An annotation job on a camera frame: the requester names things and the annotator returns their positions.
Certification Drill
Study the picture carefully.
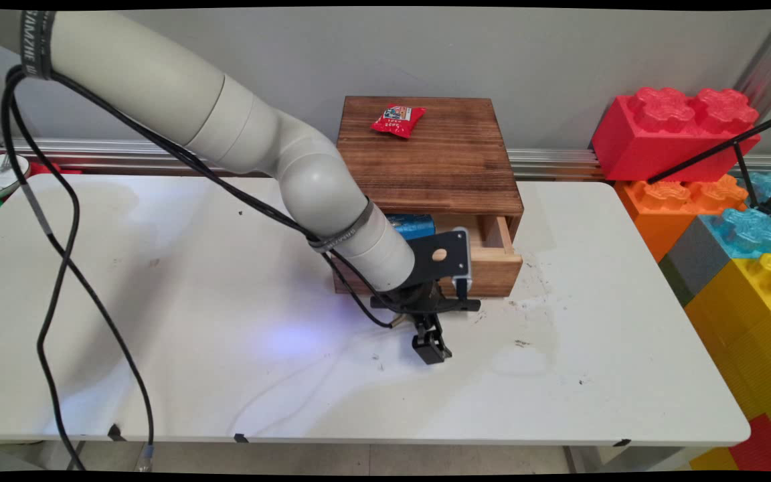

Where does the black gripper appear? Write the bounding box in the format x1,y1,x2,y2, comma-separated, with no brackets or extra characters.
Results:
382,280,453,364

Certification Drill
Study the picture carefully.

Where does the wooden drawer with black handle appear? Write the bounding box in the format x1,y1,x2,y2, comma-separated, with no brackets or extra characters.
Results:
333,213,524,314

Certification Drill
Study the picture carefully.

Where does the blue cardboard box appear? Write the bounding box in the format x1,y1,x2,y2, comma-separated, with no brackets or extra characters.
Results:
385,214,436,240

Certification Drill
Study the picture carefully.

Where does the dark wooden drawer cabinet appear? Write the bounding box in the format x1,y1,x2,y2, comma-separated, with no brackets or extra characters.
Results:
332,96,525,235

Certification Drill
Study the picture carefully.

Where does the red snack packet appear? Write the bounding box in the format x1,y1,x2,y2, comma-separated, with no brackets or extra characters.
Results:
370,105,426,139

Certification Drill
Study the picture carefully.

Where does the orange toy block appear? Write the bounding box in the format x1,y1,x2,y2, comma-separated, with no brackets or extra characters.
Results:
613,174,749,263

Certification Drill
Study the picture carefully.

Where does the large yellow toy block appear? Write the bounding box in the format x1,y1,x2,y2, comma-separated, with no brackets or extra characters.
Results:
683,253,771,456

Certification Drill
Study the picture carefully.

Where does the large red toy block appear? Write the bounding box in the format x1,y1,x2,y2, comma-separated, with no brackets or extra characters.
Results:
590,87,761,183

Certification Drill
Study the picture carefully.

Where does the translucent blue toy block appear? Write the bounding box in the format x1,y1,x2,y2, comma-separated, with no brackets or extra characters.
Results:
699,208,771,260
734,171,771,215

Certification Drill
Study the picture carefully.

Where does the black tripod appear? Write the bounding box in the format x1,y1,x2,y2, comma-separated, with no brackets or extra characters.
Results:
647,107,771,222

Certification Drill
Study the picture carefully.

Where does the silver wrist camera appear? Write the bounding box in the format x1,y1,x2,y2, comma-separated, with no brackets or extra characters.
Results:
451,228,475,300

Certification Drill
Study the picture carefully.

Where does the grey velcro strap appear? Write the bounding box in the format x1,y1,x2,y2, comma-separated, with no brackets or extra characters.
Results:
309,197,376,254
21,10,57,80

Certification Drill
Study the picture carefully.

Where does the aluminium rail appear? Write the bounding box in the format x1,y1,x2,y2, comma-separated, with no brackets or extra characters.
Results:
0,137,771,181

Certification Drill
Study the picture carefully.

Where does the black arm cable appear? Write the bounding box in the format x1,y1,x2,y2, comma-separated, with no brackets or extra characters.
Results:
48,67,406,329

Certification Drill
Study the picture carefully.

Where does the black hanging cable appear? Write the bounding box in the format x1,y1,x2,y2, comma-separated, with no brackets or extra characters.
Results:
1,66,156,471

